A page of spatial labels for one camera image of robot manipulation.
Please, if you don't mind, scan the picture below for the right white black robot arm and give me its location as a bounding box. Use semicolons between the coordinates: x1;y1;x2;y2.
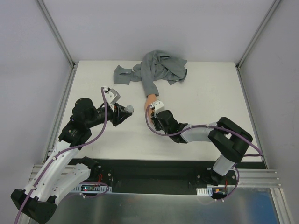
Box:
150;110;253;186

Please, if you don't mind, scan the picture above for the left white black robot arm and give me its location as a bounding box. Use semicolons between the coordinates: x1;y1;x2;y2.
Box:
11;98;134;224

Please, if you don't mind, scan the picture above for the mannequin hand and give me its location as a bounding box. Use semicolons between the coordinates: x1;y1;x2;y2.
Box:
144;94;157;123

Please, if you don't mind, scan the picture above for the grey crumpled shirt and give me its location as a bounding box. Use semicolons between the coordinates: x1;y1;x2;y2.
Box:
113;50;187;96

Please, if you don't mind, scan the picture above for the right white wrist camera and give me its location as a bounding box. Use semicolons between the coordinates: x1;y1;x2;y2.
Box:
149;100;165;113

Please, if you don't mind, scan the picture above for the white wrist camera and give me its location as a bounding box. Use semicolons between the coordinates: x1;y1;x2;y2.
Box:
149;100;165;113
103;86;121;111

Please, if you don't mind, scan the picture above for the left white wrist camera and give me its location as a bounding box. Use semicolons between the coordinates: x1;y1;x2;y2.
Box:
103;86;121;111

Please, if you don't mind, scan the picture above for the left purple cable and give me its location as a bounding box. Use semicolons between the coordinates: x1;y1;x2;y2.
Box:
14;86;113;224

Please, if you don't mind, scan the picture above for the purple cable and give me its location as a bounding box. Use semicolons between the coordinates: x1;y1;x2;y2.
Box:
14;86;113;224
145;107;262;203

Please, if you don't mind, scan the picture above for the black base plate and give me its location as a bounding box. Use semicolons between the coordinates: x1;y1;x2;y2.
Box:
81;159;236;194

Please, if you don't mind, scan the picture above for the left aluminium frame post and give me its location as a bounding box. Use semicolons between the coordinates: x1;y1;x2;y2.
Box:
35;0;76;68

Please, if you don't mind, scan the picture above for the aluminium frame post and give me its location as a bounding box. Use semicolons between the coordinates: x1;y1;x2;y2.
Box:
235;0;283;71
35;0;76;68

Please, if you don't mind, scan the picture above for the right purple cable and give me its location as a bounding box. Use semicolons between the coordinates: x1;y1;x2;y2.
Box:
145;107;262;203

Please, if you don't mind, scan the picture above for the right aluminium frame post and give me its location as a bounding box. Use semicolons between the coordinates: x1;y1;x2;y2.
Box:
235;0;283;71

